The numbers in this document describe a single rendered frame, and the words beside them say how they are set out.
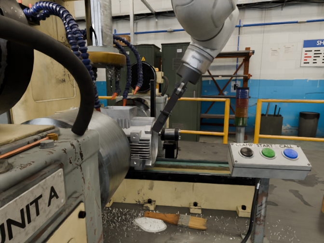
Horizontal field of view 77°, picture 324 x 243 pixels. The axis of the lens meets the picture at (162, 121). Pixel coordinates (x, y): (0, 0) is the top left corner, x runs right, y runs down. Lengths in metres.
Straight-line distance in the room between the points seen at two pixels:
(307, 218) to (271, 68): 5.07
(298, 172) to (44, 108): 0.78
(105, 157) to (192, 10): 0.35
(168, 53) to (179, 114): 1.13
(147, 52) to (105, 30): 3.21
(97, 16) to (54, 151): 0.60
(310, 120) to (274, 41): 1.99
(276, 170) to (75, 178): 0.43
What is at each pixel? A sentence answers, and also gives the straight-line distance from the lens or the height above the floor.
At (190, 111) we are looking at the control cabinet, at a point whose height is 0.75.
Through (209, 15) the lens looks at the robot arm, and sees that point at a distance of 0.52.
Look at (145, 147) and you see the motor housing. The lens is 0.70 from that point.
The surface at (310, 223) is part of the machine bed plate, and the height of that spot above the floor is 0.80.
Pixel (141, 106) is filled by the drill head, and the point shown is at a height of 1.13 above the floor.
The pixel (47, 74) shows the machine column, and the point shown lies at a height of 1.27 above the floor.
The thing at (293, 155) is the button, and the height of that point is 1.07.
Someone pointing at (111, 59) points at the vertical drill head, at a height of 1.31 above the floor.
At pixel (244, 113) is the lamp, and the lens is 1.05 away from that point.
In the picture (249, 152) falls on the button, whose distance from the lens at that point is 0.54.
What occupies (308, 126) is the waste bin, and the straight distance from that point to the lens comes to 5.65.
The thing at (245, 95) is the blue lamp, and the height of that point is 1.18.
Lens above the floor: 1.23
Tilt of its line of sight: 10 degrees down
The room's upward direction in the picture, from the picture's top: straight up
